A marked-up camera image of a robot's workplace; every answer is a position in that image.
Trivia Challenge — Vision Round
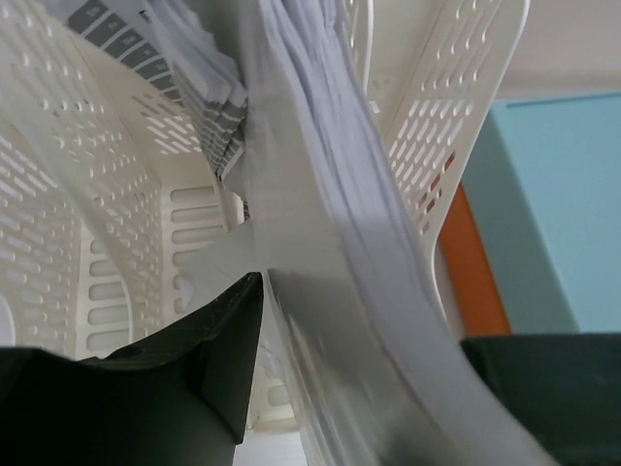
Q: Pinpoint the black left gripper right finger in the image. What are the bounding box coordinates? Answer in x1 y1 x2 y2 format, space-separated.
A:
461 333 620 465

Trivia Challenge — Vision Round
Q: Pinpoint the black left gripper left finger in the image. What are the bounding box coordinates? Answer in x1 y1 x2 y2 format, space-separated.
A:
1 273 264 465

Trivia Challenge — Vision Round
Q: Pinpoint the white instruction booklet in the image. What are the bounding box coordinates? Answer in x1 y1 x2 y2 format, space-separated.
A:
65 0 559 466

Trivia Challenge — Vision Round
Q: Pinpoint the teal orange drawer box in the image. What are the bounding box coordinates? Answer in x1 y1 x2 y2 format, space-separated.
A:
441 92 620 336

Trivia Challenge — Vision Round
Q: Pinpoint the white plastic file organizer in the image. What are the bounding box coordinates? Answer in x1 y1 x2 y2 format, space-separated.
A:
0 0 530 433

